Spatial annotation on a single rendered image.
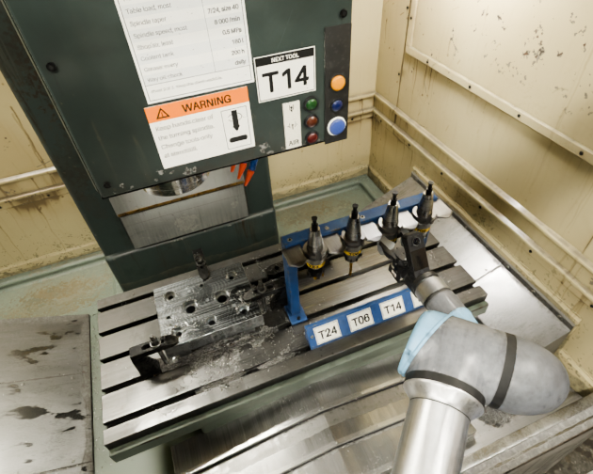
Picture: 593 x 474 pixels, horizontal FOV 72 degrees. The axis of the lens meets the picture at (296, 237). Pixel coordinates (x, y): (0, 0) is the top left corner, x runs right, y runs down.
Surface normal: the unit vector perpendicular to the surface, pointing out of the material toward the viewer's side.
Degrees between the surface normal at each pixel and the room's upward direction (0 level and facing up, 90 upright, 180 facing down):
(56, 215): 90
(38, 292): 0
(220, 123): 90
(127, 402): 0
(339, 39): 90
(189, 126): 90
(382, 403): 8
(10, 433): 24
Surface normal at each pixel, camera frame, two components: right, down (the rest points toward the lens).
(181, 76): 0.36, 0.64
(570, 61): -0.93, 0.29
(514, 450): -0.05, -0.71
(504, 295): -0.43, -0.53
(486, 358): -0.20, -0.40
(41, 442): 0.34, -0.76
